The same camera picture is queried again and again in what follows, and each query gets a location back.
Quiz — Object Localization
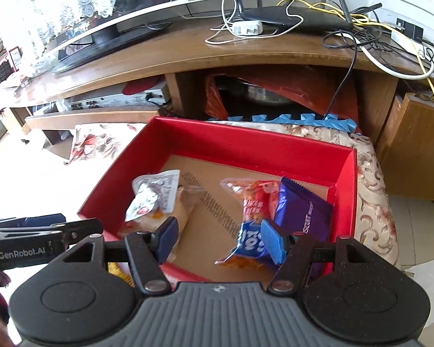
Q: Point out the television set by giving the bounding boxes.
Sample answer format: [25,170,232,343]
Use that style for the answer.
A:
[52,0,208,74]

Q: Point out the white power strip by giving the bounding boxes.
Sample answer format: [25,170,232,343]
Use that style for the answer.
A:
[390,24,434,77]

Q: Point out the blue red spicy snack bag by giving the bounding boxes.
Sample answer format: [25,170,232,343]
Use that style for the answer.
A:
[215,178,280,270]

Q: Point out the red plastic bag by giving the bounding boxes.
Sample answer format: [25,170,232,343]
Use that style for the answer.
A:
[205,65,358,121]

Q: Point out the white paper on floor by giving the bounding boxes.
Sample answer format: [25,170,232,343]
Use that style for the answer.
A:
[404,258,434,330]

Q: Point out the blue foam mat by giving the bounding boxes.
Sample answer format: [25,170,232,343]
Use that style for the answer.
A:
[208,114,359,133]

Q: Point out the wooden side box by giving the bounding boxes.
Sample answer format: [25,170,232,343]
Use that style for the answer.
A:
[376,93,434,201]

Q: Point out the purple biscuit packet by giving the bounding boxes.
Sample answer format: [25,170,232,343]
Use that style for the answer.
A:
[271,177,332,242]

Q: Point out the clear bag bread bun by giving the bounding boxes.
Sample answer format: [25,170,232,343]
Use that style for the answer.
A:
[117,169,205,263]

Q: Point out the black wifi router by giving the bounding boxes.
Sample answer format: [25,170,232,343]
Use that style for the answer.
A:
[227,0,355,34]

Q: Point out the white power adapter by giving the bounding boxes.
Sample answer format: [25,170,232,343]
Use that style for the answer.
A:
[231,21,263,37]

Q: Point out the red cardboard box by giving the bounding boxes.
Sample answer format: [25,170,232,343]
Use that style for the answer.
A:
[78,117,357,283]

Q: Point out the floral table cloth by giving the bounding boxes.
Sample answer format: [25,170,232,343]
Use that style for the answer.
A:
[70,117,398,278]

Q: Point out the wooden TV cabinet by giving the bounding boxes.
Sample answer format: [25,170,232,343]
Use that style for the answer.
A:
[7,17,420,145]

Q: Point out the black power cable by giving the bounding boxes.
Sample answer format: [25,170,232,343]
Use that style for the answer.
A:
[321,28,383,120]

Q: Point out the silver DVD player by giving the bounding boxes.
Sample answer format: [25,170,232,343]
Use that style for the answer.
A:
[32,79,171,113]

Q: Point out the yellow network cable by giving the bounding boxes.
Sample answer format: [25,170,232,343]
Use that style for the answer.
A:
[276,0,434,120]

